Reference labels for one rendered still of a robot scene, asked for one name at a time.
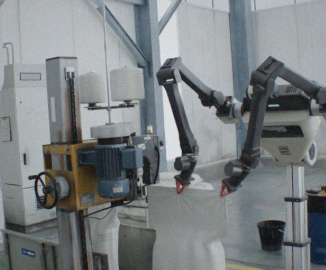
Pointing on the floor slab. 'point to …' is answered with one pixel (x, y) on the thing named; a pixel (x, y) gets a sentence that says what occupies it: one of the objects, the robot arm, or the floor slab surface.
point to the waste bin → (325, 225)
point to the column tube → (53, 91)
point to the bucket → (271, 234)
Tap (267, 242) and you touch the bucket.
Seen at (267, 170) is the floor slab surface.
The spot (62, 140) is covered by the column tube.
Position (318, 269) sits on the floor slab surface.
